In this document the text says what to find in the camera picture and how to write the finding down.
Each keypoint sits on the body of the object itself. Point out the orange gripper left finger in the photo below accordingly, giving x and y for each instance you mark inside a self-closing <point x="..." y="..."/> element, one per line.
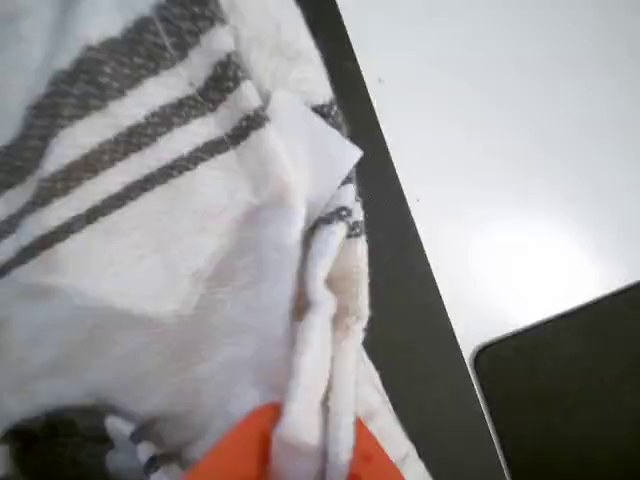
<point x="235" y="450"/>

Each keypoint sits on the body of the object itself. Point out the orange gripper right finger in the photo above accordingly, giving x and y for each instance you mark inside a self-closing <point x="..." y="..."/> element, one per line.
<point x="372" y="457"/>

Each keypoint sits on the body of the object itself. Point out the white striped towel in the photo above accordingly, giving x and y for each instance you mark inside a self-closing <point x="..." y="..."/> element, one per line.
<point x="150" y="275"/>

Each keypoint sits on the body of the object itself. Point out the wide black pad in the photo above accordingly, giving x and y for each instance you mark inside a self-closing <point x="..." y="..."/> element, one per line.
<point x="575" y="390"/>

